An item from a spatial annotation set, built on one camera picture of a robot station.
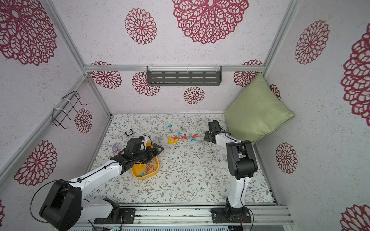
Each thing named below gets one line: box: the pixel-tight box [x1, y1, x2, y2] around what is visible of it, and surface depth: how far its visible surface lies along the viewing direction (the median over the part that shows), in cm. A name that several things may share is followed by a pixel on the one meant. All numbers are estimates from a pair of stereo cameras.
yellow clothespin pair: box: [167, 136, 180, 145], surface depth 105 cm
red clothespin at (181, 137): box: [171, 134, 187, 140], surface depth 108 cm
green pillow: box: [224, 72, 295, 144], surface depth 87 cm
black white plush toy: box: [124, 128, 134, 136], surface depth 108 cm
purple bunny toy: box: [109, 144, 119, 156], surface depth 99 cm
